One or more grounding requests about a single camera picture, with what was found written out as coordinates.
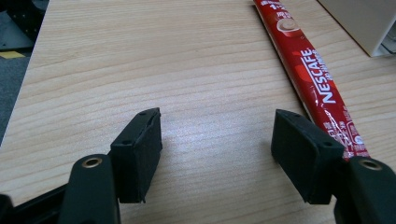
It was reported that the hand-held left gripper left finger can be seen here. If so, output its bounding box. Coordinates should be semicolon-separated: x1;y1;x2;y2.
109;106;163;205

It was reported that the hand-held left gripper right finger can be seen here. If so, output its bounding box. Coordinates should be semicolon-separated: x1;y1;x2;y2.
270;108;347;205

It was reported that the red coffee stick packet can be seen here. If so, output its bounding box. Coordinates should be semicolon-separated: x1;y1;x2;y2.
252;0;372;161

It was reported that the white drawer organizer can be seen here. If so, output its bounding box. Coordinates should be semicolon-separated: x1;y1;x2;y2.
317;0;396;58

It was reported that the black yellow striped stand base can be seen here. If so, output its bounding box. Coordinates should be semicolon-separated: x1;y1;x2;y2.
0;0;50;60

